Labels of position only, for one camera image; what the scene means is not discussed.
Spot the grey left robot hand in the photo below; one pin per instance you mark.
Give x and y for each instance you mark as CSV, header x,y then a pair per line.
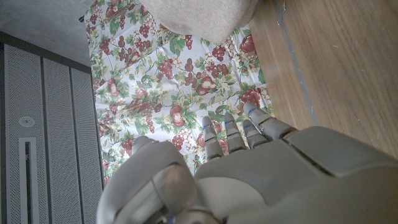
x,y
280,180

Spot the beige wool coat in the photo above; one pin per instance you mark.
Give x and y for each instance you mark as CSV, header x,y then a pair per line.
x,y
202,18

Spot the floral fruit print backdrop cloth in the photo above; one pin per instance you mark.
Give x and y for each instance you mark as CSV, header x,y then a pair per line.
x,y
155,87

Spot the white linear ceiling vent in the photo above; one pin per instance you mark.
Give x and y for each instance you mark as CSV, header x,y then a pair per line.
x,y
33,186

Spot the round white ceiling sensor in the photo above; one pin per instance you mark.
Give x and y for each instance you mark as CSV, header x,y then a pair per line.
x,y
26,121

